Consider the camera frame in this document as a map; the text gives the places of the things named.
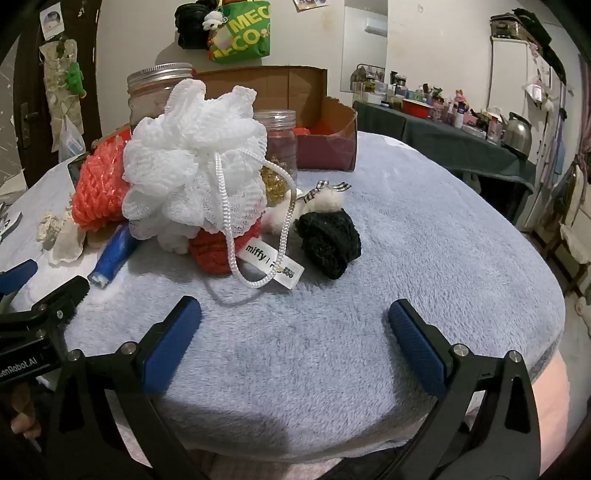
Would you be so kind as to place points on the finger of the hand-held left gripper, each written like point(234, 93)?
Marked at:
point(17, 277)
point(69, 291)

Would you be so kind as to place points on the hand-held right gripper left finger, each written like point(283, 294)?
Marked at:
point(171, 344)

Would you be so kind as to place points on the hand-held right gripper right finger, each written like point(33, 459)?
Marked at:
point(418, 348)

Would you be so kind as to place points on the tissue sheet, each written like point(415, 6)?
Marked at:
point(69, 247)

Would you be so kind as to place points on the blue foam cylinder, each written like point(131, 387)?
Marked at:
point(113, 256)

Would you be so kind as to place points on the red knitted pouch with tag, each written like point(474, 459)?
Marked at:
point(207, 253)

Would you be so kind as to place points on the coral mesh bath loofah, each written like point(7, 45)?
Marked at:
point(97, 184)

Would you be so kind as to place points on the black knitted pouch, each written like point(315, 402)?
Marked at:
point(328, 241)

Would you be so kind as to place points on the white mesh bath loofah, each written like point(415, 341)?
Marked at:
point(194, 152)

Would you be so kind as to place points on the cardboard box red inside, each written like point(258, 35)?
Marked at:
point(286, 87)

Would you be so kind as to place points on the person's left hand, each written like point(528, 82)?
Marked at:
point(23, 417)

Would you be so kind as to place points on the colourful beauty cream box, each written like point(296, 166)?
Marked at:
point(76, 171)

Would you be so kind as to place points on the beige hanging cloth bag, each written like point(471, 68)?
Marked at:
point(57, 115)

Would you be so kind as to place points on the white tissue ball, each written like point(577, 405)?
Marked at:
point(325, 199)

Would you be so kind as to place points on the wooden chair with cushion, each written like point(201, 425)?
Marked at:
point(570, 240)

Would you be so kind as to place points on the green toy figure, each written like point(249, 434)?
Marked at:
point(75, 79)

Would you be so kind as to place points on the dark brown door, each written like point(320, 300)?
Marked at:
point(30, 69)

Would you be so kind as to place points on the large glass jar metal lid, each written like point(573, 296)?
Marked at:
point(152, 99)

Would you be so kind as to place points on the side table with dark cloth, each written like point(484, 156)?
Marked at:
point(438, 138)

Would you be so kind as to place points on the small jar of gold capsules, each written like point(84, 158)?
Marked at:
point(281, 143)

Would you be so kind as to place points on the steel kettle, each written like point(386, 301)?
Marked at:
point(516, 134)

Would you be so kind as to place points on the cluster of bottles and jars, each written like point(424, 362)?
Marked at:
point(457, 113)

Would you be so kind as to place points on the red basin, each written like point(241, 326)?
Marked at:
point(417, 108)

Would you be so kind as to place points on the white fridge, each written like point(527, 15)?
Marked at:
point(512, 78)

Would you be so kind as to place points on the black hanging bag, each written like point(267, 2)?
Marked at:
point(189, 27)

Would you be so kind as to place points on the green shopping bag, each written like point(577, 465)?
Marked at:
point(244, 32)

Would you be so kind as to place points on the white air conditioner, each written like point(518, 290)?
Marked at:
point(376, 26)

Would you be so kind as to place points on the bag atop fridge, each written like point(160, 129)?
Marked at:
point(519, 27)

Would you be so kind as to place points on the wall mirror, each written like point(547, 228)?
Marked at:
point(362, 55)

